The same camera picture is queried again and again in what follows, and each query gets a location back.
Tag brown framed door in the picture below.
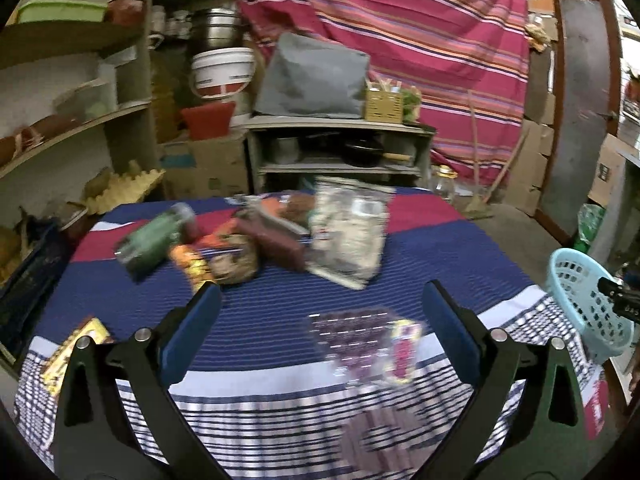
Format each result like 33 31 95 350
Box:
534 0 624 247

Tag wooden shelf unit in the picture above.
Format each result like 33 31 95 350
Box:
0 0 166 221

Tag small steel pot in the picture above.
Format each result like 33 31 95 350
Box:
272 135 301 165

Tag brown cardboard box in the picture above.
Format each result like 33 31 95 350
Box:
159 134 251 200

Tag white plastic bucket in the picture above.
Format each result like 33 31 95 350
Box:
190 47 256 101

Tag maroon pouch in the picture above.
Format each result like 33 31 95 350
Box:
234 208 307 271

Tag red plastic basin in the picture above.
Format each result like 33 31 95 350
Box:
180 101 237 141

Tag striped red curtain cloth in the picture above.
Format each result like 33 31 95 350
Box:
232 0 531 191

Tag green plastic jar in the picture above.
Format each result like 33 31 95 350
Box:
114 203 197 281

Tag black frying pan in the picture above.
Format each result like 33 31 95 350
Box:
344 138 416 167

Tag clear plastic food packet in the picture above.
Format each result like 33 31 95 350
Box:
305 177 391 290

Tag orange candy wrapper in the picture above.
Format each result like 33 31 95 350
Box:
169 242 216 291

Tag green leafy herbs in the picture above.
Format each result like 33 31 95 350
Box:
402 87 421 122

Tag flattened cardboard boxes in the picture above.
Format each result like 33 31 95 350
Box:
507 92 556 217

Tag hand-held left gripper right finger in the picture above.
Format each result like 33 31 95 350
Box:
422 280 592 480

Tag broom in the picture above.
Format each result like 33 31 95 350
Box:
467 88 531 219

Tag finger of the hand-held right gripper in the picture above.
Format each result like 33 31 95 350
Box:
597 277 624 301

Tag egg carton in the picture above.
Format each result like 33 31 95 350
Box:
84 159 166 216

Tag brown round packet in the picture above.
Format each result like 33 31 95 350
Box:
207 232 261 286

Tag dark blue crate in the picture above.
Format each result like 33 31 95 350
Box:
0 222 71 347

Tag clear pink-label packet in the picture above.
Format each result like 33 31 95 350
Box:
307 309 426 387

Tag steel cooking pot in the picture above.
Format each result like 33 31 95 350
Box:
189 8 244 51

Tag green plastic tray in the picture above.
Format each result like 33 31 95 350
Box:
17 0 109 25

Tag green plastic bag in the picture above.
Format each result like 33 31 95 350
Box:
577 203 606 254

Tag red printed plastic wrapper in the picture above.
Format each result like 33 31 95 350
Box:
584 379 611 442

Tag grey fabric bag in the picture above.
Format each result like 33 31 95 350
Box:
253 32 371 120

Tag light blue plastic basket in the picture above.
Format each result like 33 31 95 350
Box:
546 248 635 365

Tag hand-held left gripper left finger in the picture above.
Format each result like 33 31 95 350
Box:
51 282 224 480

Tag small grey shelf table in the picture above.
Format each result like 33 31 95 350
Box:
241 114 436 194

